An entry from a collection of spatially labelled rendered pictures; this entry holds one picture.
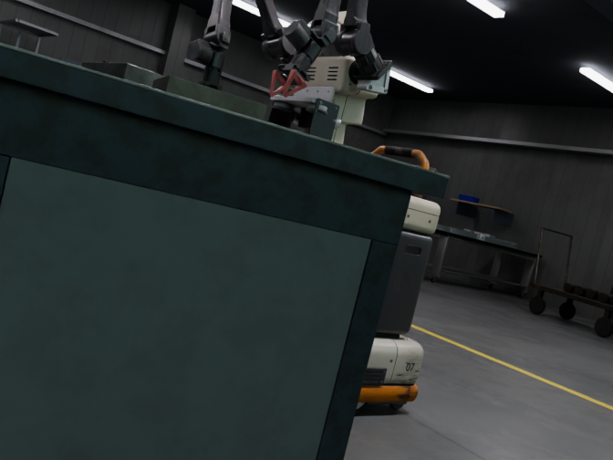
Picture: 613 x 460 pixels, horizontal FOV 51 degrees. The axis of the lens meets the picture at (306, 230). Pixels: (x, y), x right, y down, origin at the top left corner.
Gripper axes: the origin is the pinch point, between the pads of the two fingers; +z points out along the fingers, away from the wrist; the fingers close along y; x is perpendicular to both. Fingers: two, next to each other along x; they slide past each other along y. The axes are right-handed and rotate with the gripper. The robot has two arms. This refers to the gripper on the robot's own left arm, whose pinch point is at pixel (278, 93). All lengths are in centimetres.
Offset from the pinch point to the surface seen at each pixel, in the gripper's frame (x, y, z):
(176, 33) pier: 234, -810, -311
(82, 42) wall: 143, -835, -200
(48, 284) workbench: -54, 80, 79
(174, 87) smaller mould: -46, 51, 39
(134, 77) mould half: -42, 18, 33
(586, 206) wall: 746, -350, -437
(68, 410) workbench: -42, 81, 91
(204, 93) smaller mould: -41, 52, 36
